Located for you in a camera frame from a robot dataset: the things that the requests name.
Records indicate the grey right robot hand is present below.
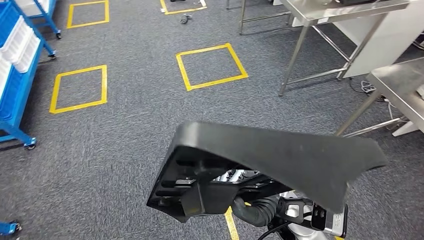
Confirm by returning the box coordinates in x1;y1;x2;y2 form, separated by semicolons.
213;168;263;220

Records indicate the black plastic plate bracket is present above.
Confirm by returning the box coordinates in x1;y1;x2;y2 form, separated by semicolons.
146;120;389;224

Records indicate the stainless steel workbench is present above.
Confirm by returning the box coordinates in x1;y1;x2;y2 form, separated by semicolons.
333;56;424;138

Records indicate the stainless steel table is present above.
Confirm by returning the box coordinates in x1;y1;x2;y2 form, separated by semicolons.
225;0;412;98

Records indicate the white cabinet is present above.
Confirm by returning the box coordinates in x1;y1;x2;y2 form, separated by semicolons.
332;0;424;79

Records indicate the white plastic bin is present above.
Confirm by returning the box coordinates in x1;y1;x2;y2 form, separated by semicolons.
12;31;42;74
0;15;35;64

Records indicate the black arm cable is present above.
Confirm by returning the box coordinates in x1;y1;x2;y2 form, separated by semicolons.
256;221;292;240

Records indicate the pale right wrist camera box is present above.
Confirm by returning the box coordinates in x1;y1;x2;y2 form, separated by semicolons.
310;202;349;239

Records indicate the white floor cable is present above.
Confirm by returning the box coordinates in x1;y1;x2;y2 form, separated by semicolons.
359;80;378;95

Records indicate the black plastic frame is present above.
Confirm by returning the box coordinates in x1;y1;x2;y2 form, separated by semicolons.
333;0;379;7

